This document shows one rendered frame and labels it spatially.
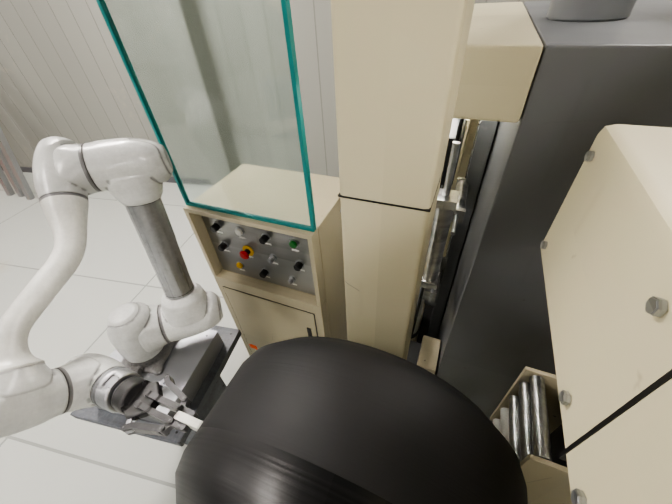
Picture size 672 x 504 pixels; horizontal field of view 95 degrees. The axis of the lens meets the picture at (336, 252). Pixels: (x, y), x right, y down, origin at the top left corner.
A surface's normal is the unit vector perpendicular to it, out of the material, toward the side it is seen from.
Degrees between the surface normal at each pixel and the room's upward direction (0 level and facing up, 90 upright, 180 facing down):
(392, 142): 90
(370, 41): 90
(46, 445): 0
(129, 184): 89
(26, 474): 0
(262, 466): 14
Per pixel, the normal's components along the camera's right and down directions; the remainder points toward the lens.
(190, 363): 0.03, -0.75
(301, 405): -0.24, -0.78
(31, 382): 0.82, -0.48
